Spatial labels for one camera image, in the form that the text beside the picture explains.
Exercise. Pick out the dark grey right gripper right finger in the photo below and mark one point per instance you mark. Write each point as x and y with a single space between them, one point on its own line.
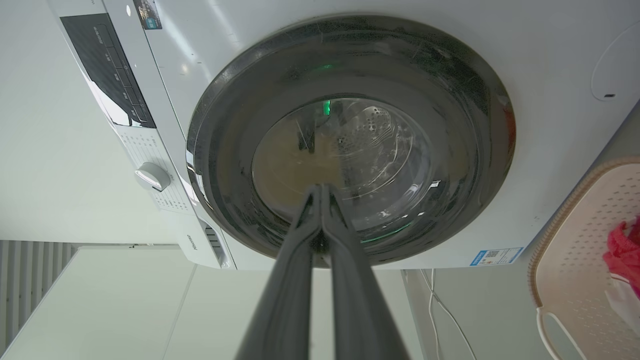
360 300

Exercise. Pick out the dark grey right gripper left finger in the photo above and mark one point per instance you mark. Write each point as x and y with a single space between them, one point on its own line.
280 300

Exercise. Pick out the beige perforated plastic laundry basket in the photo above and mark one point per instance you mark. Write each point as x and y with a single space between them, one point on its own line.
580 260

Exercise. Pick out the blue energy label sticker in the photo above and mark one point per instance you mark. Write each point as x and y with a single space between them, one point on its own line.
495 256

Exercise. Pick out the silver washer control knob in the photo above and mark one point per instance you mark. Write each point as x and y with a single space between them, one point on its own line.
152 176

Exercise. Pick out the round dark glass washer door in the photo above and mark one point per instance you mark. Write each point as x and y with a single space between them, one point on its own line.
280 120

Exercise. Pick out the white front-load washing machine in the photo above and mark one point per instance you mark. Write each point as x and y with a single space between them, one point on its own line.
210 75

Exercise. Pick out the white ribbed radiator panel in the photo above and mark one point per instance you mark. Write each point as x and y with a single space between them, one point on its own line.
27 285

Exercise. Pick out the red cloth garment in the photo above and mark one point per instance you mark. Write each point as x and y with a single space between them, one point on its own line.
625 255

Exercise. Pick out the dark rectangular brand sticker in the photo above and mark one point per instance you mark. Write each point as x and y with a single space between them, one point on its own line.
149 14

